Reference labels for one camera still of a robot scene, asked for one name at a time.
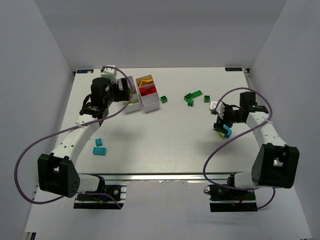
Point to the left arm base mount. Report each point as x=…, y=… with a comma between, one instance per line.
x=110, y=195

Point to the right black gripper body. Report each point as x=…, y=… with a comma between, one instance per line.
x=223, y=124

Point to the left blue table label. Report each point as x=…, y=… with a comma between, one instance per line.
x=84, y=71

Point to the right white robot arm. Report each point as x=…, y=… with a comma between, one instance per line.
x=276, y=162

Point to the long cyan lego brick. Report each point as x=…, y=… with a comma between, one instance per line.
x=99, y=151

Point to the dark green square lego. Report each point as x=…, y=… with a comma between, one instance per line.
x=206, y=99

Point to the red curved lego brick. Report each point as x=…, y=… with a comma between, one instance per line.
x=143, y=92

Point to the blue table label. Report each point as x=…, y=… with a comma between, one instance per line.
x=84, y=71
x=233, y=69

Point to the right blue table label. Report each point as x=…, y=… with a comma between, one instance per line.
x=233, y=69

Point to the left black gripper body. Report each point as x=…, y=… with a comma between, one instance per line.
x=125, y=87

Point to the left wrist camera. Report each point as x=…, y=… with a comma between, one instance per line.
x=109, y=72

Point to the small dark green lego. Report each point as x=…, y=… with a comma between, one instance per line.
x=190, y=102
x=163, y=99

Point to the cyan rounded lego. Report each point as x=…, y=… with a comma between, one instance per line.
x=229, y=131

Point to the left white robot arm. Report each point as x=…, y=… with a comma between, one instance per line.
x=56, y=171

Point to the red lego piece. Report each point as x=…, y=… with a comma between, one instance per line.
x=152, y=90

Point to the long dark green lego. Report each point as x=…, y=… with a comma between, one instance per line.
x=191, y=96

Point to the small cyan lego brick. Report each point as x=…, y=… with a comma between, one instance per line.
x=98, y=142

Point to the left white divided container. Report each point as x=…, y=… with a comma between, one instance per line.
x=134, y=105

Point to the orange yellow lego brick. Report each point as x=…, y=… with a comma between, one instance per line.
x=144, y=82

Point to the pale yellow orange lego stack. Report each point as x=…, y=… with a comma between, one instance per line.
x=221, y=135

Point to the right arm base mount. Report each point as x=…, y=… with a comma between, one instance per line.
x=224, y=200

